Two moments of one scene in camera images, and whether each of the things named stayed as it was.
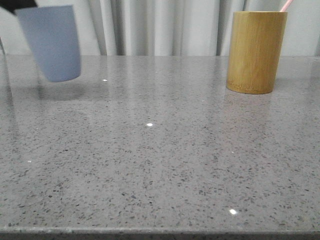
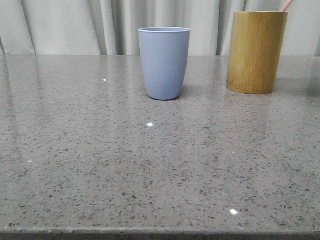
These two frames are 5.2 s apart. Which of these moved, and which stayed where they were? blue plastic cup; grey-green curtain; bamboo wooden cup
Moved: blue plastic cup
Stayed: grey-green curtain; bamboo wooden cup
